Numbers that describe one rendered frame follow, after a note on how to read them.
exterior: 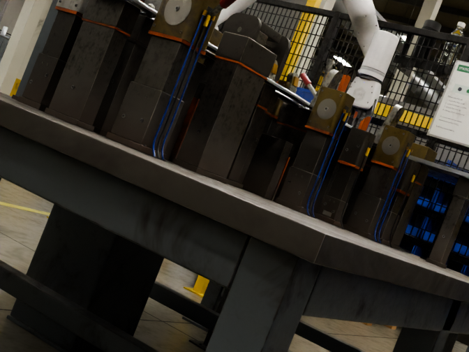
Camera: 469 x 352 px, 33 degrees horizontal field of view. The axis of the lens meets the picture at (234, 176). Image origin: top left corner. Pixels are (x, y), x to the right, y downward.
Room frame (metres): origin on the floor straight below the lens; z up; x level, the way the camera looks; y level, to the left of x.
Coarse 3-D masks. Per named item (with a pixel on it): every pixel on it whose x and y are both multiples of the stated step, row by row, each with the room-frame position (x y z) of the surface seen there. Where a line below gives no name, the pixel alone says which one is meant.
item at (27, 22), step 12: (36, 0) 8.87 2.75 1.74; (24, 12) 8.90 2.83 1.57; (36, 12) 8.92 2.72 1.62; (24, 24) 8.86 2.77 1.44; (36, 24) 8.97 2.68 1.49; (12, 36) 8.92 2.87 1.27; (24, 36) 8.89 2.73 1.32; (12, 48) 8.88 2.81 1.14; (24, 48) 8.95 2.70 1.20; (12, 60) 8.86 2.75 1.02; (0, 72) 8.90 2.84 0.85; (12, 72) 8.91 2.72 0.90; (0, 84) 8.87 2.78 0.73; (12, 84) 8.97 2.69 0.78
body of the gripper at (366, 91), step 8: (360, 80) 2.62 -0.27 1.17; (368, 80) 2.60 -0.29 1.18; (376, 80) 2.60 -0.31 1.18; (352, 88) 2.63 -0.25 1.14; (360, 88) 2.61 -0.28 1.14; (368, 88) 2.60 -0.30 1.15; (376, 88) 2.59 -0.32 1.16; (352, 96) 2.62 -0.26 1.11; (360, 96) 2.61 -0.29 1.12; (368, 96) 2.59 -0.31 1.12; (376, 96) 2.60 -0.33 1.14; (360, 104) 2.60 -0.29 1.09; (368, 104) 2.58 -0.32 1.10; (376, 104) 2.61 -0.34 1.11
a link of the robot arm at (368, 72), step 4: (360, 68) 2.63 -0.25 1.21; (364, 68) 2.60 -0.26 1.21; (368, 68) 2.60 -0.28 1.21; (372, 68) 2.59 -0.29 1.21; (360, 72) 2.62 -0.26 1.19; (364, 72) 2.60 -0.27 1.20; (368, 72) 2.59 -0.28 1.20; (372, 72) 2.59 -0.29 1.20; (376, 72) 2.59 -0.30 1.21; (380, 72) 2.60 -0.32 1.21; (368, 76) 2.60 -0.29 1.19; (372, 76) 2.59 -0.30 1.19; (376, 76) 2.59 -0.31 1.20; (380, 76) 2.60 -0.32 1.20; (384, 76) 2.62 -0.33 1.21; (380, 80) 2.61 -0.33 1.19
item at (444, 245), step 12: (468, 180) 2.49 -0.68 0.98; (456, 192) 2.50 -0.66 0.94; (468, 192) 2.48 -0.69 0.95; (456, 204) 2.50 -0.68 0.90; (468, 204) 2.52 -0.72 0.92; (456, 216) 2.49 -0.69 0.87; (444, 228) 2.51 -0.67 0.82; (456, 228) 2.50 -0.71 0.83; (444, 240) 2.50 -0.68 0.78; (432, 252) 2.51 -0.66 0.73; (444, 252) 2.49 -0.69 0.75; (444, 264) 2.52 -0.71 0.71
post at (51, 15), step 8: (56, 0) 2.08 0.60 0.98; (48, 16) 2.08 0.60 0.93; (56, 16) 2.06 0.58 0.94; (48, 24) 2.07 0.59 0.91; (40, 32) 2.08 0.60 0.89; (48, 32) 2.06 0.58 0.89; (40, 40) 2.08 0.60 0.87; (40, 48) 2.07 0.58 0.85; (32, 56) 2.08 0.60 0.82; (32, 64) 2.07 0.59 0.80; (24, 72) 2.08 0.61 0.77; (24, 80) 2.07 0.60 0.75; (24, 88) 2.07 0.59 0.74; (16, 96) 2.07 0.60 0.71
